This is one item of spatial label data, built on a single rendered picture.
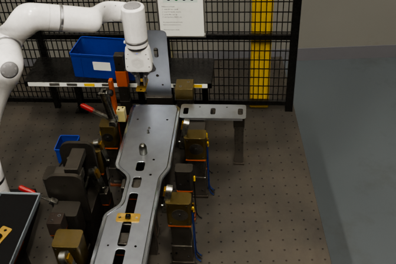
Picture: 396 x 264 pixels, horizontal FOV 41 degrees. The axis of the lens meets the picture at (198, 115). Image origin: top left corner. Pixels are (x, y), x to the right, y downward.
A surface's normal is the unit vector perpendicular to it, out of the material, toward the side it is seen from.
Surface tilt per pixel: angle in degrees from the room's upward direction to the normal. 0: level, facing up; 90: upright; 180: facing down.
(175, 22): 90
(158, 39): 90
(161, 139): 0
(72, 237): 0
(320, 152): 0
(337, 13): 90
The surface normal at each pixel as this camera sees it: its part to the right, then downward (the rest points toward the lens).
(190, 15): -0.07, 0.62
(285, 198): -0.04, -0.78
